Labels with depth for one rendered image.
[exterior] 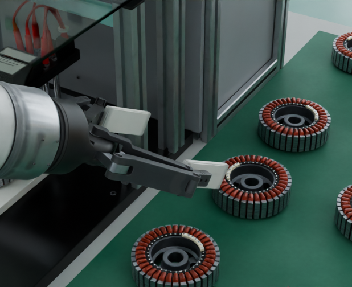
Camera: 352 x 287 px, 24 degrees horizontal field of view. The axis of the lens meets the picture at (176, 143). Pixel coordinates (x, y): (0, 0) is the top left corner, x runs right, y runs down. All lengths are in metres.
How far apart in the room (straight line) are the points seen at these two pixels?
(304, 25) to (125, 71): 0.65
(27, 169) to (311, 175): 0.58
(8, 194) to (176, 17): 0.33
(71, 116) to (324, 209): 0.50
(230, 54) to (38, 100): 0.60
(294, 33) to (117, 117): 0.73
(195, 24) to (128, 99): 0.17
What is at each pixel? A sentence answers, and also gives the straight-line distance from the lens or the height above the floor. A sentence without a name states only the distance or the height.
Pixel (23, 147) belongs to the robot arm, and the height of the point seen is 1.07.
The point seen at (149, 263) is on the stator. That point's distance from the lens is 1.04.
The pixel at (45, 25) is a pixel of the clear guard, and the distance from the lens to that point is 0.96.
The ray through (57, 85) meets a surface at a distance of 1.25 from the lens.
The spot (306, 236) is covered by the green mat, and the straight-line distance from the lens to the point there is 1.14.
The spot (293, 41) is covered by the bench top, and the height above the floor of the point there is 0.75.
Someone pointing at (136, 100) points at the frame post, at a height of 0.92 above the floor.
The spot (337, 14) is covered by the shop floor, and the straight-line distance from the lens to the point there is 3.41.
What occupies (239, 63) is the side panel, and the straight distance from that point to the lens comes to 1.36.
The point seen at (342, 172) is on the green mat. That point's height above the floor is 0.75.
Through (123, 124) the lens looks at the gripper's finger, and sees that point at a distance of 0.97.
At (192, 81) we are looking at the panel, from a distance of 1.24.
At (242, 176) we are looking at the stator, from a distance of 1.21.
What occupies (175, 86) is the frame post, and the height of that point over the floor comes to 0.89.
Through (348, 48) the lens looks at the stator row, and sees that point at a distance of 1.55.
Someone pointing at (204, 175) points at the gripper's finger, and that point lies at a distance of 0.87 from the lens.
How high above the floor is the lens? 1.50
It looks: 35 degrees down
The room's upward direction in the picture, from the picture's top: straight up
